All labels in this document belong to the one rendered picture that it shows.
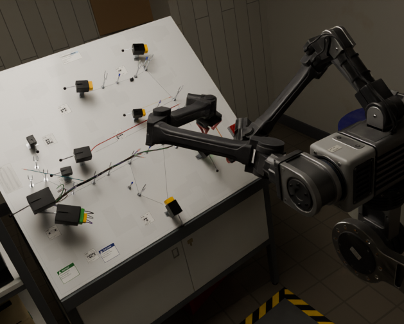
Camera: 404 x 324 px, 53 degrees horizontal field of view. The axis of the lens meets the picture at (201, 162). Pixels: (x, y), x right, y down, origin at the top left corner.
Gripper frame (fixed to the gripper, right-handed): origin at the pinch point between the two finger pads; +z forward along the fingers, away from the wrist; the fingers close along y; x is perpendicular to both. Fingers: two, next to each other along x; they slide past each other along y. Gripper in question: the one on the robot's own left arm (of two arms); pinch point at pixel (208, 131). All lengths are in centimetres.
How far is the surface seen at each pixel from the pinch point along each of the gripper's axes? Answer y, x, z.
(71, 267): 79, 1, 23
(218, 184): 2.4, 10.5, 28.3
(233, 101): -151, -107, 149
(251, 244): -6, 32, 72
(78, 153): 51, -28, -1
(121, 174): 38.4, -17.7, 14.8
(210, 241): 18, 22, 52
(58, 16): -43, -220, 60
